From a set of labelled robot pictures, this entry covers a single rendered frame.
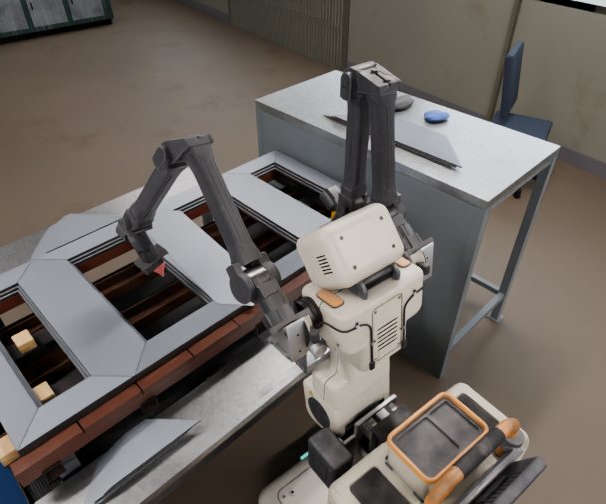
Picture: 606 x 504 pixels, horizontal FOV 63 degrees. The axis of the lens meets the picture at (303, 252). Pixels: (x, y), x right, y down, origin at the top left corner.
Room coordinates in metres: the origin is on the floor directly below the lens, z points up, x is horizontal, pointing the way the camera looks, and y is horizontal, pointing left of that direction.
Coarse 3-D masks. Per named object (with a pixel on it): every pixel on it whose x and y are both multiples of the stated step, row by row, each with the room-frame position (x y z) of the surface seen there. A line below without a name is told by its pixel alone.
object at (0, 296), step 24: (264, 168) 2.11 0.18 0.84; (264, 216) 1.70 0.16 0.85; (120, 240) 1.57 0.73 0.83; (288, 240) 1.58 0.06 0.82; (72, 264) 1.42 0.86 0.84; (168, 264) 1.41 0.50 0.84; (96, 288) 1.30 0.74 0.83; (192, 288) 1.29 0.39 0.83; (240, 312) 1.18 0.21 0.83; (72, 360) 0.98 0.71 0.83; (168, 360) 0.98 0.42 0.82; (24, 384) 0.88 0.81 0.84; (48, 432) 0.72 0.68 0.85
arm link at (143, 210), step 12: (156, 156) 1.11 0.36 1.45; (168, 156) 1.09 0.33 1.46; (156, 168) 1.16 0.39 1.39; (168, 168) 1.11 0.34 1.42; (180, 168) 1.13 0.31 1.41; (156, 180) 1.16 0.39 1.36; (168, 180) 1.14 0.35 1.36; (144, 192) 1.19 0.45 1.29; (156, 192) 1.16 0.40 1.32; (132, 204) 1.23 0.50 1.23; (144, 204) 1.19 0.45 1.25; (156, 204) 1.19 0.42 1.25; (132, 216) 1.22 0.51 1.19; (144, 216) 1.20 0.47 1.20; (132, 228) 1.21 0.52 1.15
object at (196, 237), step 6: (192, 234) 1.58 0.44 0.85; (198, 234) 1.58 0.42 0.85; (204, 234) 1.58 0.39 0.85; (174, 240) 1.54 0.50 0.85; (180, 240) 1.54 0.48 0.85; (186, 240) 1.54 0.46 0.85; (192, 240) 1.54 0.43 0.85; (198, 240) 1.54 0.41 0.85; (204, 240) 1.54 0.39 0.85; (162, 246) 1.51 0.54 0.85; (168, 246) 1.51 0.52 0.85; (174, 246) 1.50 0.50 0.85; (180, 246) 1.50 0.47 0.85; (186, 246) 1.50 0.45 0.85; (192, 246) 1.50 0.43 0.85; (168, 252) 1.47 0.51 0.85; (174, 252) 1.47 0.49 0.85
